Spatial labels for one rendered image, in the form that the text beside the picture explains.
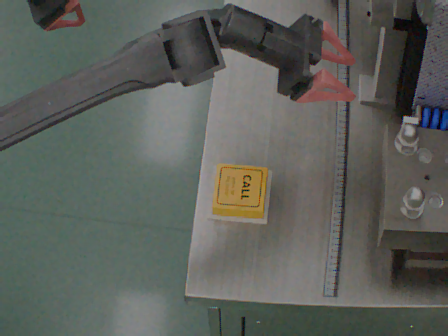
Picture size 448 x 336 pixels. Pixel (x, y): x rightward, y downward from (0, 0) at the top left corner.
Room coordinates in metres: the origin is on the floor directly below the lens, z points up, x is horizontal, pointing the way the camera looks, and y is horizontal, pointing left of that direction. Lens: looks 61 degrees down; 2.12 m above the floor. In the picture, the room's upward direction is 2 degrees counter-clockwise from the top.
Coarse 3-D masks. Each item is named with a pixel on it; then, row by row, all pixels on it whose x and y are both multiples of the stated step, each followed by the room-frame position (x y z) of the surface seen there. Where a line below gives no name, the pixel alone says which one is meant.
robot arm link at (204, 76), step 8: (184, 16) 0.73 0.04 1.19; (192, 16) 0.72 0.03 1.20; (200, 16) 0.73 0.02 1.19; (208, 16) 0.73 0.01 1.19; (168, 24) 0.71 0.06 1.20; (176, 24) 0.71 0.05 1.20; (208, 24) 0.72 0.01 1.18; (208, 32) 0.71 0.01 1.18; (208, 40) 0.71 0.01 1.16; (216, 40) 0.71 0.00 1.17; (208, 48) 0.71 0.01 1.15; (216, 48) 0.70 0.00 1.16; (224, 48) 0.74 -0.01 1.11; (216, 56) 0.69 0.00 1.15; (216, 64) 0.69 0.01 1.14; (224, 64) 0.68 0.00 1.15; (208, 72) 0.67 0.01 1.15; (184, 80) 0.66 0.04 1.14; (192, 80) 0.66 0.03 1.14; (200, 80) 0.66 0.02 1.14
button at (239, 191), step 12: (228, 168) 0.66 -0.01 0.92; (240, 168) 0.66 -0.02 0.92; (252, 168) 0.66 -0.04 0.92; (264, 168) 0.66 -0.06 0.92; (216, 180) 0.65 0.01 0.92; (228, 180) 0.64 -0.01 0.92; (240, 180) 0.64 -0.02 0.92; (252, 180) 0.64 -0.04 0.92; (264, 180) 0.64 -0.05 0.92; (216, 192) 0.63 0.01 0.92; (228, 192) 0.63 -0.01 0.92; (240, 192) 0.63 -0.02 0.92; (252, 192) 0.62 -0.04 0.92; (264, 192) 0.62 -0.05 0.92; (216, 204) 0.61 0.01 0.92; (228, 204) 0.61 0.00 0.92; (240, 204) 0.61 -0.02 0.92; (252, 204) 0.61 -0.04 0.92; (264, 204) 0.61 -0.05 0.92; (228, 216) 0.60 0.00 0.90; (240, 216) 0.60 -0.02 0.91; (252, 216) 0.60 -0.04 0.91
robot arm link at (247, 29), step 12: (216, 12) 0.76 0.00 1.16; (228, 12) 0.74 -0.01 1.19; (240, 12) 0.74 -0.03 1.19; (252, 12) 0.75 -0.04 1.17; (216, 24) 0.73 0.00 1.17; (228, 24) 0.72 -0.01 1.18; (240, 24) 0.72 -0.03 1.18; (252, 24) 0.72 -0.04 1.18; (264, 24) 0.73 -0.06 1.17; (216, 36) 0.72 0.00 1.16; (228, 36) 0.71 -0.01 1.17; (240, 36) 0.71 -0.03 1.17; (252, 36) 0.71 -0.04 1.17; (228, 48) 0.71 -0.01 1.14; (240, 48) 0.71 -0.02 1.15; (252, 48) 0.70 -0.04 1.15
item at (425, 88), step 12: (432, 36) 0.70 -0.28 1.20; (432, 48) 0.70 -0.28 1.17; (444, 48) 0.69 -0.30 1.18; (432, 60) 0.70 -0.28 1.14; (444, 60) 0.69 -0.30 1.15; (420, 72) 0.70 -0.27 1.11; (432, 72) 0.70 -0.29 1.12; (444, 72) 0.69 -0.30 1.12; (420, 84) 0.70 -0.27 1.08; (432, 84) 0.70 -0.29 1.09; (444, 84) 0.69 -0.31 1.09; (420, 96) 0.70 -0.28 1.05; (432, 96) 0.69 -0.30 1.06; (444, 96) 0.69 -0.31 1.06; (420, 108) 0.70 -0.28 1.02; (432, 108) 0.69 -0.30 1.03; (444, 108) 0.69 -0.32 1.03
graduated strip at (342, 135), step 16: (336, 112) 0.77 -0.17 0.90; (336, 128) 0.74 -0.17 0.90; (336, 144) 0.71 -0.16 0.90; (336, 160) 0.68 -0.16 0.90; (336, 176) 0.66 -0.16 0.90; (336, 192) 0.63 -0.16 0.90; (336, 208) 0.61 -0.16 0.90; (336, 224) 0.58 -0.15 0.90; (336, 240) 0.56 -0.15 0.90; (336, 256) 0.53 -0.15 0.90; (336, 272) 0.51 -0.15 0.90; (336, 288) 0.48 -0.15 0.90
